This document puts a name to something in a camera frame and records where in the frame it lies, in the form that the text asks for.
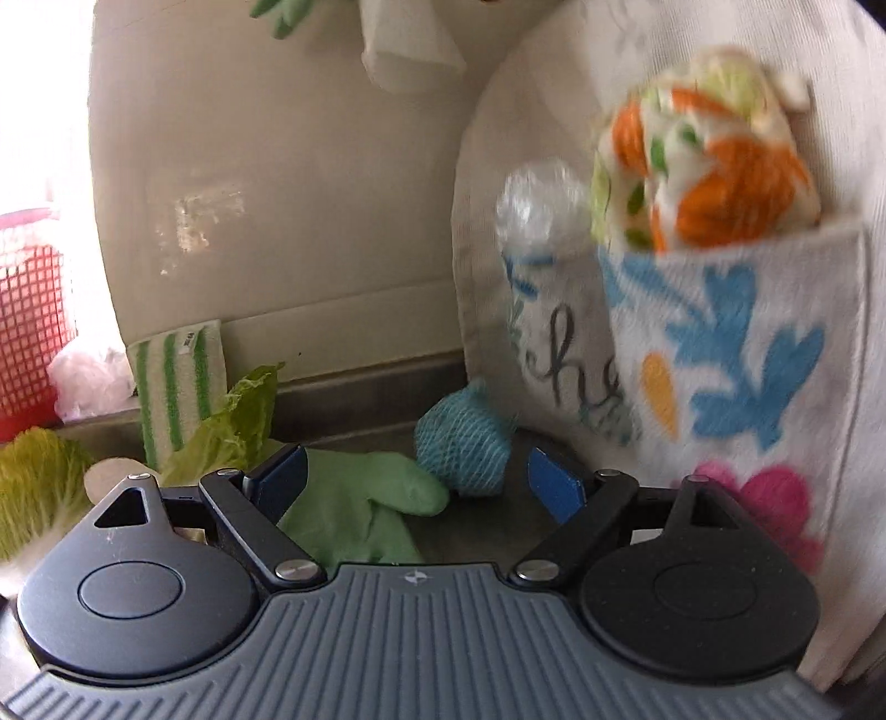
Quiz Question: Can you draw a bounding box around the clear crumpled plastic bag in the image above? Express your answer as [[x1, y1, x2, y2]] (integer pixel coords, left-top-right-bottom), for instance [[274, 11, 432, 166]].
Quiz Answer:
[[494, 158, 596, 259]]

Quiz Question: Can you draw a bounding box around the blue mesh scrubber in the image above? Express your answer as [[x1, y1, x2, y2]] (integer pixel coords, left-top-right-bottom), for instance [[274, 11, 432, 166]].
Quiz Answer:
[[414, 379, 519, 500]]

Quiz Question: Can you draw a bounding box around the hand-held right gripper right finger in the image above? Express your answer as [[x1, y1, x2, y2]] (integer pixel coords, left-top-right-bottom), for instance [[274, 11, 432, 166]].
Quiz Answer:
[[508, 448, 746, 591]]

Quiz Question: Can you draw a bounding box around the white plastic bag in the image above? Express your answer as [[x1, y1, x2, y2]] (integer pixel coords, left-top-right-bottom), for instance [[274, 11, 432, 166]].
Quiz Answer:
[[47, 342, 140, 422]]

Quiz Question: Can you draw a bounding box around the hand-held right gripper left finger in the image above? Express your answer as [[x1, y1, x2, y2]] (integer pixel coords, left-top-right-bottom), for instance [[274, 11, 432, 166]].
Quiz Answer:
[[84, 445, 328, 593]]

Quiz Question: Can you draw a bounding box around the orange and green printed cloth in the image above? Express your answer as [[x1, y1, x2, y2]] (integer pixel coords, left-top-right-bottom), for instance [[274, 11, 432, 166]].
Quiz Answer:
[[588, 45, 825, 254]]

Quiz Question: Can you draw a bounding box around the white hanging cloth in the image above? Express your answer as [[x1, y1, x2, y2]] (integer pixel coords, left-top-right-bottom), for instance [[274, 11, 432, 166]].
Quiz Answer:
[[356, 0, 468, 94]]

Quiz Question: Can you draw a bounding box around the red plastic basket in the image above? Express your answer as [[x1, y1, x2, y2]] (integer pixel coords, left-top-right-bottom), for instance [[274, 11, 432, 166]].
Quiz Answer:
[[0, 208, 80, 444]]

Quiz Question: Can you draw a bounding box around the green striped sponge cloth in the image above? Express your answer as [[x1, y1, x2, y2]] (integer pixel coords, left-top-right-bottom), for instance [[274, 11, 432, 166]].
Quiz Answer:
[[126, 320, 229, 468]]

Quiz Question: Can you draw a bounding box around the white flower-print fabric organiser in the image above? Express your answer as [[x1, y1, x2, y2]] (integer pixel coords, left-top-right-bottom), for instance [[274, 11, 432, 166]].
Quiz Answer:
[[450, 0, 886, 693]]

